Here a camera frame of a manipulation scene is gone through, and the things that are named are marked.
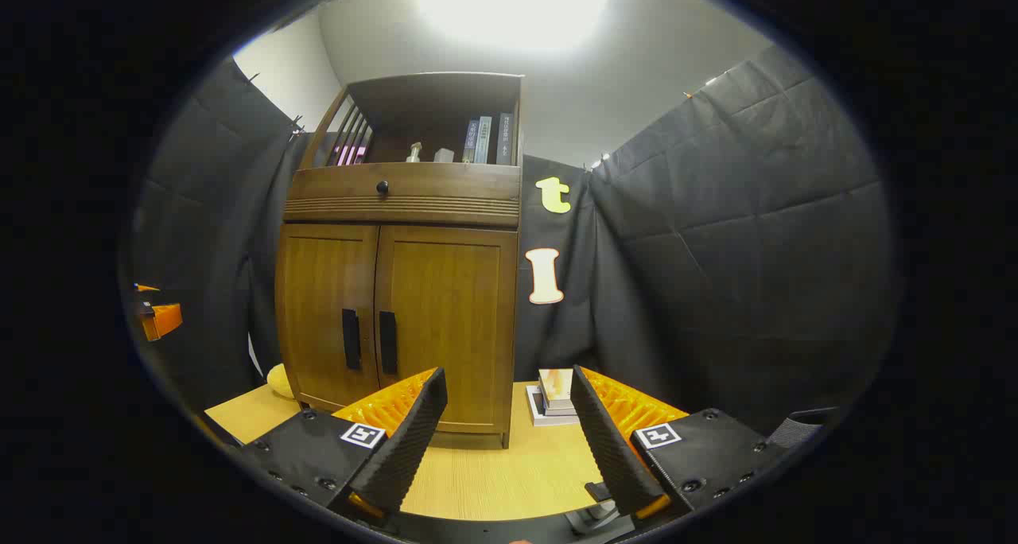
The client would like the pale yellow plush toy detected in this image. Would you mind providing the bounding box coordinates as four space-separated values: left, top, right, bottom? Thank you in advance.
266 363 297 400

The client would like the black door handle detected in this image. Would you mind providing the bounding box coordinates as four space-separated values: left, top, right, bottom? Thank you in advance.
342 309 363 371
379 311 398 376

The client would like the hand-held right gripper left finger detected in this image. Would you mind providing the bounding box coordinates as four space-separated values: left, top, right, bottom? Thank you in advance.
239 367 449 521

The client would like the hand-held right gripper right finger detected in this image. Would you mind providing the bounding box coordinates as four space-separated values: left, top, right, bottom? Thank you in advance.
569 364 790 521

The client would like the large white book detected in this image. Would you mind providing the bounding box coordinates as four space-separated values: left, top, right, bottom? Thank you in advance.
525 385 580 427

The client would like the large ceiling light panel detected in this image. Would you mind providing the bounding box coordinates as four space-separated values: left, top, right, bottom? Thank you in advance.
415 0 609 52

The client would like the dark grey fabric strap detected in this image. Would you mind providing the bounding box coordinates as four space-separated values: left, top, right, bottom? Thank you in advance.
767 406 841 449

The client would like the wooden shoe cabinet door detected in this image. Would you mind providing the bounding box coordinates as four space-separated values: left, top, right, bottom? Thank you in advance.
276 224 381 411
374 226 519 435

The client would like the wooden double-door shoe cabinet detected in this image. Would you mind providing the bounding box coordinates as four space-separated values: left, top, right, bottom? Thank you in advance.
274 72 524 449

